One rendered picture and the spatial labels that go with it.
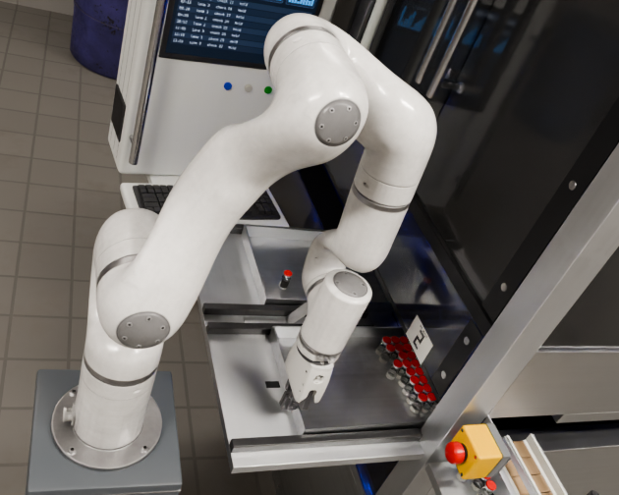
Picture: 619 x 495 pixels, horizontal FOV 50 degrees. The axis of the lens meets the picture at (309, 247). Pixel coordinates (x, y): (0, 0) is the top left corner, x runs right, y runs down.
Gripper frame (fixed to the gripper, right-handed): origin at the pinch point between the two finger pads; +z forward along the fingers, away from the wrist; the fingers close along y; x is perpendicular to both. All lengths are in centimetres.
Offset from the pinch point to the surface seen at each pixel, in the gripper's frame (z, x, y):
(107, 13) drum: 55, 13, 298
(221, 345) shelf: 4.4, 9.6, 17.4
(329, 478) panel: 45, -29, 9
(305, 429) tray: 0.7, -1.7, -6.2
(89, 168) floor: 93, 20, 203
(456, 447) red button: -10.0, -24.4, -18.0
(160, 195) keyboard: 10, 16, 75
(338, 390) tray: 3.5, -13.5, 4.9
